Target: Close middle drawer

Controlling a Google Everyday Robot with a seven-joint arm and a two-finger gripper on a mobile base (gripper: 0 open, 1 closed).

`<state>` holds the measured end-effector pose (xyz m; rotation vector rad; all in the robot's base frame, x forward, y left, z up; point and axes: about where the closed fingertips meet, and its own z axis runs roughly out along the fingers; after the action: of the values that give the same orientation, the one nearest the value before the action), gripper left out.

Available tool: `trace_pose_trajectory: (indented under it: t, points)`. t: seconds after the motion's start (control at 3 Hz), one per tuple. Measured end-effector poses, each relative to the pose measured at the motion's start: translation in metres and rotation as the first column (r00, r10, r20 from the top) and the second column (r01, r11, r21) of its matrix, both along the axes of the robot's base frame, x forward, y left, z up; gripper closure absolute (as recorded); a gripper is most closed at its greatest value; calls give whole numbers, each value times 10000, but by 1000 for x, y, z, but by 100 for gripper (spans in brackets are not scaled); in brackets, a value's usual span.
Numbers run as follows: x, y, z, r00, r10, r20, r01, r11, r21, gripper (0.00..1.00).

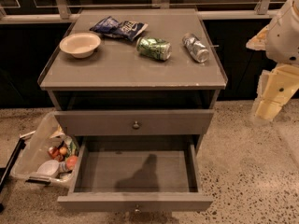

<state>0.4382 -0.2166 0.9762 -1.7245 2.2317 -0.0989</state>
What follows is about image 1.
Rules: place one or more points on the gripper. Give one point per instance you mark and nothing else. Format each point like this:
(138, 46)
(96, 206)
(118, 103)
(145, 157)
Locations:
(284, 36)

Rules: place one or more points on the grey drawer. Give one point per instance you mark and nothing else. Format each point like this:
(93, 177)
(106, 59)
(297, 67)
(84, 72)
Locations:
(134, 122)
(136, 174)

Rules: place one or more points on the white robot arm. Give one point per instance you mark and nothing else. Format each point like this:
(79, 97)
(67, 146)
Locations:
(280, 41)

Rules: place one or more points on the grey drawer cabinet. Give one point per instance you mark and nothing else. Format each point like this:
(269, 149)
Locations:
(117, 77)

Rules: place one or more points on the silver soda can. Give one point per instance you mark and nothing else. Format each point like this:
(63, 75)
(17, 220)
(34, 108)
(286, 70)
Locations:
(195, 47)

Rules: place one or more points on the green soda can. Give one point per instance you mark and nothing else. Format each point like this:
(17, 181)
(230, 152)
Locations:
(154, 48)

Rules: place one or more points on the blue chip bag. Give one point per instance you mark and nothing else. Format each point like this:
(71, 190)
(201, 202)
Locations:
(112, 28)

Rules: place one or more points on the red apple in bin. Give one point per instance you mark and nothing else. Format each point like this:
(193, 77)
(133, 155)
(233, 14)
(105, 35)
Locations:
(71, 162)

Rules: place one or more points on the metal window railing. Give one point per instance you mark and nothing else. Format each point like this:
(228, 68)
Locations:
(54, 11)

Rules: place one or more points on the clear plastic bin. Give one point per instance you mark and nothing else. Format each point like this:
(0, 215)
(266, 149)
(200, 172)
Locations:
(49, 142)

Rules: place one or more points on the black bin lid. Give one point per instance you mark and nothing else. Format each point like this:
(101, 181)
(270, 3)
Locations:
(5, 171)

